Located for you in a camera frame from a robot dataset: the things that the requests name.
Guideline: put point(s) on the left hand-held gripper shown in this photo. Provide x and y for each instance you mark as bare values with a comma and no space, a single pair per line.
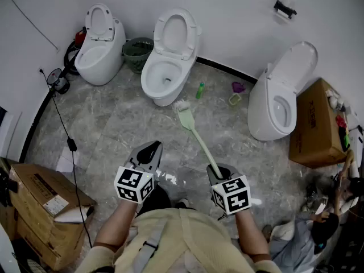
132,185

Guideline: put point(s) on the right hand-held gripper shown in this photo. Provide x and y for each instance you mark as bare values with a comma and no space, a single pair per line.
231,195

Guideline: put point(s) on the light green toilet brush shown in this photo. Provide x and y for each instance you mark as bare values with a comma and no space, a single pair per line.
186,118

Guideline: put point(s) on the white toilet with round seat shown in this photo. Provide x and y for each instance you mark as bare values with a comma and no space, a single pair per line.
170,95

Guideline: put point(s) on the person's right forearm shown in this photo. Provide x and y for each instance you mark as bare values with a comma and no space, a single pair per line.
251,235

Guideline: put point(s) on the person's left forearm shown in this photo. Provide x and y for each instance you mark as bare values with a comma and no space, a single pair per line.
113,226

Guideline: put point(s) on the white toilet with flat lid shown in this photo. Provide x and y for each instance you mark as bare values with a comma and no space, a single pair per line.
261,115

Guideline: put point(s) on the light green brush holder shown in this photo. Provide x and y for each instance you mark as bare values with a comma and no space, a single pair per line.
235,99

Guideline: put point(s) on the white egg-shaped toilet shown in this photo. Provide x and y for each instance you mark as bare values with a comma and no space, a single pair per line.
99,72

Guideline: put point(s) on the black wall holder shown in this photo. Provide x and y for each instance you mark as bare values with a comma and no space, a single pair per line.
284,8

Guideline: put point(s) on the person's black trousers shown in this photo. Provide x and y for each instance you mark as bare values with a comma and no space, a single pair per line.
156,200

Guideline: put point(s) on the person's cream top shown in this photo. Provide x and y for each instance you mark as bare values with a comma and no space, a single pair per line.
199,237

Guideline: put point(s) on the green plastic bottle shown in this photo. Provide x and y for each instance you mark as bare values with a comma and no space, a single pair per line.
200,91

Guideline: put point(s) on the purple cloth item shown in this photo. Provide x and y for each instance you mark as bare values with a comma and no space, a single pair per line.
238,87

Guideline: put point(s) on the green slatted plastic basket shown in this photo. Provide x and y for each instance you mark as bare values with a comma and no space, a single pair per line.
136,60

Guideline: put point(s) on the white foam piece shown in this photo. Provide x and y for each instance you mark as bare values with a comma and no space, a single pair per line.
71,215

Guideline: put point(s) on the large printed cardboard box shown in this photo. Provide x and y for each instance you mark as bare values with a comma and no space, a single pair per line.
315,124

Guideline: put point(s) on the small black fan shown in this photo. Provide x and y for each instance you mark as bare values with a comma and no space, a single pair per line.
57,80

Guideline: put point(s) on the brown cardboard box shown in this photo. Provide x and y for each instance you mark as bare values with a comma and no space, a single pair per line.
37,186
51,243

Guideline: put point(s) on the green small item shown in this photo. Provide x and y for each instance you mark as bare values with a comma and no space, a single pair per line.
346,141

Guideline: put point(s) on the red small item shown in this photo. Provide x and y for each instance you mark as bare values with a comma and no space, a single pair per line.
340,121

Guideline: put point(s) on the white round items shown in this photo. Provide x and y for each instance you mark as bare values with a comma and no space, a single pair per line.
334,99

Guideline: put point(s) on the black device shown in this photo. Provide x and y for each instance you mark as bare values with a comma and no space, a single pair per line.
7,186

